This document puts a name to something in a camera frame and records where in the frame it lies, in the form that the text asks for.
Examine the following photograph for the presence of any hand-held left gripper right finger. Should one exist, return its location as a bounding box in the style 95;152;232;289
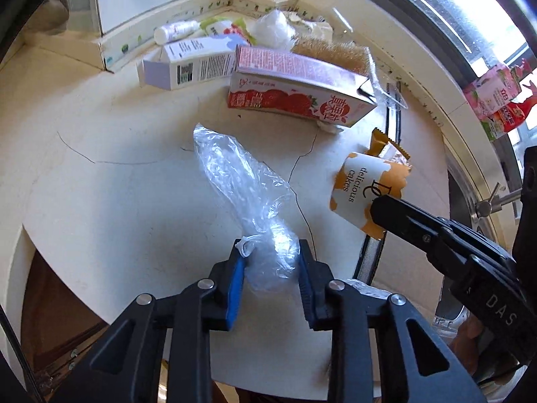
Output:
296;239;491;403

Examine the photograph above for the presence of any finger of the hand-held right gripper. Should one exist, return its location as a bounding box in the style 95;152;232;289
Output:
370;196;519;286

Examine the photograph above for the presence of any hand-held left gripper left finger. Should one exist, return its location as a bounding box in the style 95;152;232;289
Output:
50;241;248;403

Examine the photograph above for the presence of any white orange cake wrapper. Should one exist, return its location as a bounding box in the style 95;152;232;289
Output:
329;151;409;240

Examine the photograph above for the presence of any clear plastic bag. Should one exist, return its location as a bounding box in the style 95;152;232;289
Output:
193;123;302;292

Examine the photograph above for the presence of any clear plastic clamshell container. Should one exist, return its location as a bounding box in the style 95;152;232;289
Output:
369;56;409;112

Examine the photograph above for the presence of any person's right hand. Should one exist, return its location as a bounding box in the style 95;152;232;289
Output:
449;315;483;383

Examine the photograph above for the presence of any gold snack wrapper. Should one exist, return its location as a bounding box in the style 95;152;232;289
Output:
368;128;412;162

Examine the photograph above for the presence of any red drink carton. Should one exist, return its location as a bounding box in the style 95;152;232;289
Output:
482;92;534;141

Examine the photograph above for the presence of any pink drink carton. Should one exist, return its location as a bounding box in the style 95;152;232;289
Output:
463;63;523;120

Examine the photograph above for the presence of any red strawberry milk carton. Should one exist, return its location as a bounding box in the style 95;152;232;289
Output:
227;44;378;129

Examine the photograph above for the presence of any golden bristle brush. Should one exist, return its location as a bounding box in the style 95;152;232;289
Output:
291;36;372;78

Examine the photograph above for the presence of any white crumpled paper wrapper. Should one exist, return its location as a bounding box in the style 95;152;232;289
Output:
289;10;335;42

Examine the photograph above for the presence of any white crumpled plastic bag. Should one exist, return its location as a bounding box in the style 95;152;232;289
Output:
247;9;296;51

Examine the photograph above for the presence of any white blue milk carton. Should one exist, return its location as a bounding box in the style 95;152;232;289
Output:
136;36;240;92

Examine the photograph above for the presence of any green white pouch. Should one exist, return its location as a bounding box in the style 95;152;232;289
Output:
199;17;256;47

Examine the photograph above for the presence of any small white plastic bottle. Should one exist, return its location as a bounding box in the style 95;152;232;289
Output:
154;20;201;45

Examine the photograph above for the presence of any metal tap handle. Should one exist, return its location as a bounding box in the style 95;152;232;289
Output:
474;182;523;219

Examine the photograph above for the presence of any dark window frame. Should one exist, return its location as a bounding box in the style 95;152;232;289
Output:
314;0;537;185

